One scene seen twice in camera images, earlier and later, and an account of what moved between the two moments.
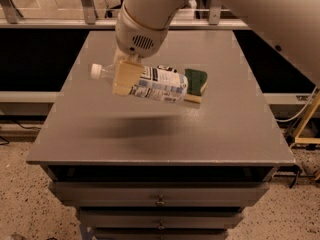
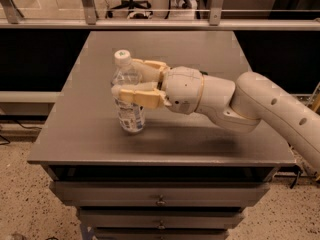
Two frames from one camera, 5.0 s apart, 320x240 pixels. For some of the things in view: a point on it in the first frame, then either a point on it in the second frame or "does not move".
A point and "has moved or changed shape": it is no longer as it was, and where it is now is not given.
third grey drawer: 160,235 does not move
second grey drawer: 160,218 does not move
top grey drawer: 160,193 does not move
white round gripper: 137,37 → 182,89
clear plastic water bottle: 159,83 has moved or changed shape
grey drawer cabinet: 137,169 does not move
